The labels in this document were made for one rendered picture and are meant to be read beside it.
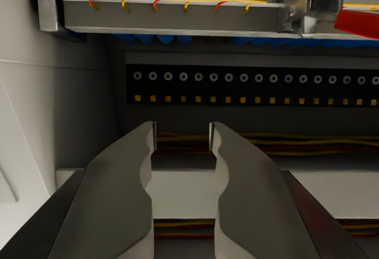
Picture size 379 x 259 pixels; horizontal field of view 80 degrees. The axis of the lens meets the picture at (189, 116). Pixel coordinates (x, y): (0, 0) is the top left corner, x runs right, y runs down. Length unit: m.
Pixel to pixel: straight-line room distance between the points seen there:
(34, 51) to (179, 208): 0.17
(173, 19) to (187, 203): 0.15
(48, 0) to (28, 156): 0.11
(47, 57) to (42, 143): 0.07
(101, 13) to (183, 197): 0.16
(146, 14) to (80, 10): 0.05
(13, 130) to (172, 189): 0.13
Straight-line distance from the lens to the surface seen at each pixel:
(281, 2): 0.18
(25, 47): 0.19
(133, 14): 0.18
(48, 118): 0.22
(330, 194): 0.25
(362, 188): 0.26
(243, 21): 0.18
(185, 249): 0.46
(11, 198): 0.24
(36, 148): 0.20
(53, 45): 0.22
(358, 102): 0.40
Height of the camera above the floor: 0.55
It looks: 31 degrees up
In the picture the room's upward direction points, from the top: 178 degrees counter-clockwise
